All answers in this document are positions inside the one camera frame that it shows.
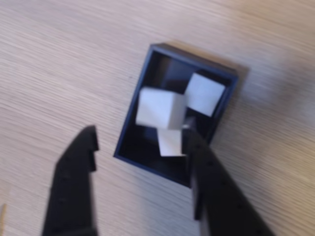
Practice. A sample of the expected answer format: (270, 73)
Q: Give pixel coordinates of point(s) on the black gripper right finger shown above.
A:
(221, 196)

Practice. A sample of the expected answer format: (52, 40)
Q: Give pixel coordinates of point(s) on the white cube block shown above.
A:
(157, 109)
(204, 94)
(171, 142)

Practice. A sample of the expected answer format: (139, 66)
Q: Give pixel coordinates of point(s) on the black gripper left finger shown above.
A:
(71, 191)

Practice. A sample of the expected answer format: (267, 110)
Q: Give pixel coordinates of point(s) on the black open box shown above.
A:
(133, 142)

